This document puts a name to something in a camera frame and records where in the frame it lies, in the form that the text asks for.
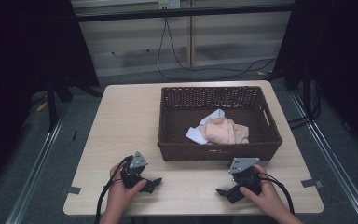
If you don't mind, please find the peach cloth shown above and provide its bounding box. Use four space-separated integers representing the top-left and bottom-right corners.
200 117 250 146

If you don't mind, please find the grey tape strip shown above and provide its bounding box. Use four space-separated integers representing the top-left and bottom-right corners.
300 178 324 189
60 186 82 196

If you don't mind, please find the black curtain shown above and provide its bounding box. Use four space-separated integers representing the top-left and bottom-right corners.
273 0 358 157
0 0 101 197

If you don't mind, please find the white cloth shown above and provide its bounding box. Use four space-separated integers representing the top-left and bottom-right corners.
185 108 226 146

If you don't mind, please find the black floor cable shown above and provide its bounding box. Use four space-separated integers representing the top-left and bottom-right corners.
157 18 277 80

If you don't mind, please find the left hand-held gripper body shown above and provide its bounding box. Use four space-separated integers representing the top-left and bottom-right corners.
119 151 156 194

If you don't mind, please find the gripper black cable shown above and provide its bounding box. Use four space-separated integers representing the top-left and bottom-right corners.
257 172 296 216
94 157 131 224

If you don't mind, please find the brown wicker basket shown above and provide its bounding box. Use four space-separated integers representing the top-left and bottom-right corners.
157 85 283 162

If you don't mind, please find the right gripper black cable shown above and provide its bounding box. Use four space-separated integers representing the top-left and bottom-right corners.
257 172 296 216

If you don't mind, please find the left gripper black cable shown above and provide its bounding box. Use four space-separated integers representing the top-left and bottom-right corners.
94 157 131 224

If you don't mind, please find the wall power socket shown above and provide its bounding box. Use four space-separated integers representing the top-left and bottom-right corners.
158 0 181 10

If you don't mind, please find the person's right hand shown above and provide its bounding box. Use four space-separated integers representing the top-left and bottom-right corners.
239 163 288 218

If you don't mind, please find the person's left hand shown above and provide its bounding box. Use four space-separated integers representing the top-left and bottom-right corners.
105 162 148 217

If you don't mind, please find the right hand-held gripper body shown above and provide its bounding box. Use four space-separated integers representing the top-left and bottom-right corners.
225 157 264 204

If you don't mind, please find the black metal stand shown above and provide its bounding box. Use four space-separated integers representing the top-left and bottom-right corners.
265 63 323 130
45 74 105 133

